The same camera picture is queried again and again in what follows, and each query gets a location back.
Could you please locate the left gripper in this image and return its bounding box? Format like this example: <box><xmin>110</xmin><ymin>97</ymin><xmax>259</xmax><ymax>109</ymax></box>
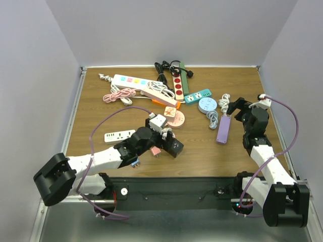
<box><xmin>136</xmin><ymin>118</ymin><xmax>175</xmax><ymax>156</ymax></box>

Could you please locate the black cube socket adapter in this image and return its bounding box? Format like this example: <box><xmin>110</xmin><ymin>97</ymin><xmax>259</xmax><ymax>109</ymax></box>
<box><xmin>167</xmin><ymin>139</ymin><xmax>184</xmax><ymax>158</ymax></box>

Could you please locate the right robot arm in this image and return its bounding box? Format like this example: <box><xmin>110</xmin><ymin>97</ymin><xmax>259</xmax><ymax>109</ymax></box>
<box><xmin>227</xmin><ymin>94</ymin><xmax>310</xmax><ymax>228</ymax></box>

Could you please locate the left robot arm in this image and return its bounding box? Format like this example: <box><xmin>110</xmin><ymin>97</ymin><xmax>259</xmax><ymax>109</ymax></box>
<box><xmin>33</xmin><ymin>127</ymin><xmax>183</xmax><ymax>206</ymax></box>

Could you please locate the pink plug adapter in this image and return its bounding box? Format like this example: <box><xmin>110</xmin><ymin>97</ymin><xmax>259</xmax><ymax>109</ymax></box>
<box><xmin>150</xmin><ymin>146</ymin><xmax>161</xmax><ymax>158</ymax></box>

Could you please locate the blue plug adapter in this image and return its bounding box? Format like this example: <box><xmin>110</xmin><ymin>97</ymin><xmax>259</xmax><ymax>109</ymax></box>
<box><xmin>131</xmin><ymin>159</ymin><xmax>140</xmax><ymax>168</ymax></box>

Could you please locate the purple power strip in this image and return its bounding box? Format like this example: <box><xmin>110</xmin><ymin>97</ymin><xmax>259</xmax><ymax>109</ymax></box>
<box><xmin>216</xmin><ymin>115</ymin><xmax>231</xmax><ymax>144</ymax></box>

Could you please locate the pink round socket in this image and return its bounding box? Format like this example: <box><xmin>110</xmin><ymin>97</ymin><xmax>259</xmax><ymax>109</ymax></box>
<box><xmin>167</xmin><ymin>110</ymin><xmax>185</xmax><ymax>129</ymax></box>

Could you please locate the pink cube adapter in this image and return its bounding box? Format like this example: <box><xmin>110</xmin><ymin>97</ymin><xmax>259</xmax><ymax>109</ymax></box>
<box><xmin>163</xmin><ymin>106</ymin><xmax>177</xmax><ymax>122</ymax></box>

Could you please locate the blue round socket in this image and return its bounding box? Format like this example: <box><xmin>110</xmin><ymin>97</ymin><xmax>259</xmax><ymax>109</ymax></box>
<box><xmin>198</xmin><ymin>97</ymin><xmax>218</xmax><ymax>114</ymax></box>

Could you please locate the orange power strip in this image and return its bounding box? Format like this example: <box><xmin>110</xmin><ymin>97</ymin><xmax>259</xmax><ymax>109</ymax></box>
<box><xmin>152</xmin><ymin>99</ymin><xmax>181</xmax><ymax>109</ymax></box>

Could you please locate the teal power strip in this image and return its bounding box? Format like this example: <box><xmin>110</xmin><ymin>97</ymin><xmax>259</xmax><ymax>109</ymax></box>
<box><xmin>184</xmin><ymin>89</ymin><xmax>212</xmax><ymax>105</ymax></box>

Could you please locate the small white power strip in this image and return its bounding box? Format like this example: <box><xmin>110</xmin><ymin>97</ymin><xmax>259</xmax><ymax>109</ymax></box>
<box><xmin>104</xmin><ymin>130</ymin><xmax>135</xmax><ymax>144</ymax></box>

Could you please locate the pink power strip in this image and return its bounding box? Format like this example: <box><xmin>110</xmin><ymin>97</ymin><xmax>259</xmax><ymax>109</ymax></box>
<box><xmin>141</xmin><ymin>88</ymin><xmax>178</xmax><ymax>107</ymax></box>

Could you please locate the green power strip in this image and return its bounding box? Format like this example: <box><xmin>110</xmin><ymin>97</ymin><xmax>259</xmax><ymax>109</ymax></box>
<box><xmin>179</xmin><ymin>62</ymin><xmax>189</xmax><ymax>96</ymax></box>

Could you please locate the beige red power strip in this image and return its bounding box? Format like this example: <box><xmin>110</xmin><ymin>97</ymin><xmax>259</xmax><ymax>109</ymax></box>
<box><xmin>171</xmin><ymin>65</ymin><xmax>184</xmax><ymax>102</ymax></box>

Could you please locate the white colourful power strip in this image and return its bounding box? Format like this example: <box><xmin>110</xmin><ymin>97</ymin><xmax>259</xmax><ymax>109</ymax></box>
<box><xmin>109</xmin><ymin>74</ymin><xmax>163</xmax><ymax>90</ymax></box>

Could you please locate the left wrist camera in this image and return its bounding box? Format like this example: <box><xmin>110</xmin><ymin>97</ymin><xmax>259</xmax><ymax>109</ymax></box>
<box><xmin>149</xmin><ymin>114</ymin><xmax>167</xmax><ymax>134</ymax></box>

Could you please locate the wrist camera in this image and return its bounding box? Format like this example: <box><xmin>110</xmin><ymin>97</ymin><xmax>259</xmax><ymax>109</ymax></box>
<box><xmin>149</xmin><ymin>114</ymin><xmax>167</xmax><ymax>134</ymax></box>
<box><xmin>249</xmin><ymin>94</ymin><xmax>272</xmax><ymax>110</ymax></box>

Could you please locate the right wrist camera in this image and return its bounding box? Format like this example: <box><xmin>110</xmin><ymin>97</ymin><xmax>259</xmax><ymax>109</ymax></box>
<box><xmin>249</xmin><ymin>94</ymin><xmax>272</xmax><ymax>110</ymax></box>

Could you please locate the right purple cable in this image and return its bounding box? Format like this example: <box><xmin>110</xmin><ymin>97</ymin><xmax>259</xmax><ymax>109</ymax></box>
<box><xmin>236</xmin><ymin>95</ymin><xmax>300</xmax><ymax>218</ymax></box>

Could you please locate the purple cable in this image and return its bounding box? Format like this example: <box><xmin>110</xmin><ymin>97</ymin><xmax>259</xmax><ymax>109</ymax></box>
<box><xmin>75</xmin><ymin>105</ymin><xmax>155</xmax><ymax>221</ymax></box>
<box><xmin>236</xmin><ymin>95</ymin><xmax>300</xmax><ymax>218</ymax></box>

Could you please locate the white cord bundle centre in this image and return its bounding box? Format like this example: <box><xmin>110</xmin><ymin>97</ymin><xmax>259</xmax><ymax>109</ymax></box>
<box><xmin>146</xmin><ymin>80</ymin><xmax>176</xmax><ymax>100</ymax></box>

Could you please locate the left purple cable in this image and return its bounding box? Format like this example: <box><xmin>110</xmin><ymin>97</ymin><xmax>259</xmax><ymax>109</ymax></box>
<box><xmin>75</xmin><ymin>105</ymin><xmax>155</xmax><ymax>221</ymax></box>

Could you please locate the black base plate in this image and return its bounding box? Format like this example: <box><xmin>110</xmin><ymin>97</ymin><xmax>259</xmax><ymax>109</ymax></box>
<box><xmin>111</xmin><ymin>177</ymin><xmax>239</xmax><ymax>211</ymax></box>

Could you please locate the black cord bundle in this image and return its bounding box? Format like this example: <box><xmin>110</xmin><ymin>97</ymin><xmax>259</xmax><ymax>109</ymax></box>
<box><xmin>154</xmin><ymin>59</ymin><xmax>195</xmax><ymax>84</ymax></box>

